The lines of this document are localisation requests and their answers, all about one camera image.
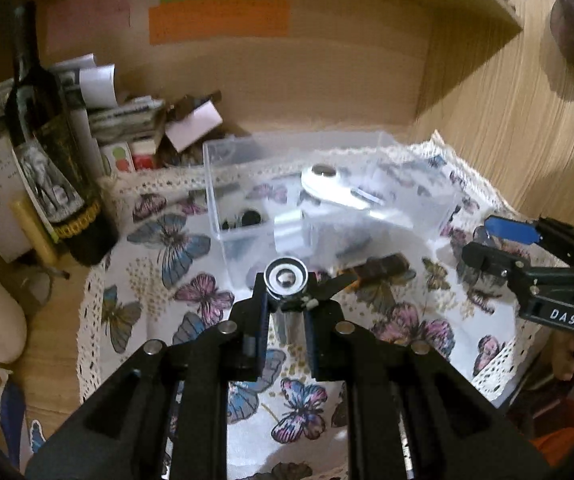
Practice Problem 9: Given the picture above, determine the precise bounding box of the small black clip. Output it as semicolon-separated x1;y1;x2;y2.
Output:
220;209;264;231

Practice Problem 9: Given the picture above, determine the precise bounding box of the person's right hand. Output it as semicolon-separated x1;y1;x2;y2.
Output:
551;332;574;382

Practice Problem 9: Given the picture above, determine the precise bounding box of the white butterfly print cloth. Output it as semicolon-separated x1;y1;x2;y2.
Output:
75;129;568;480

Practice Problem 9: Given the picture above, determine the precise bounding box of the clear plastic storage box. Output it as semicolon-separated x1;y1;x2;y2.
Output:
202;131;463;288

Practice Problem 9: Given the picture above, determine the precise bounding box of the white small cardboard box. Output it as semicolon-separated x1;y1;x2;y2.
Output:
165;101;223;153

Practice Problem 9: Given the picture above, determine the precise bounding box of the stack of books and papers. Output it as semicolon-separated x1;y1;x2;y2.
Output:
0;52;169;162

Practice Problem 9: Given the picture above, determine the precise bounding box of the dark wine bottle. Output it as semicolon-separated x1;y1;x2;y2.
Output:
4;1;118;266

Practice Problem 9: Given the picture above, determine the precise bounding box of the orange paper note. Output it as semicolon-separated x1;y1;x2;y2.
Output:
148;0;290;46

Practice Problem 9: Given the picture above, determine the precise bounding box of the pink paper note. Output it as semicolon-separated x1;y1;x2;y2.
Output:
46;0;130;53

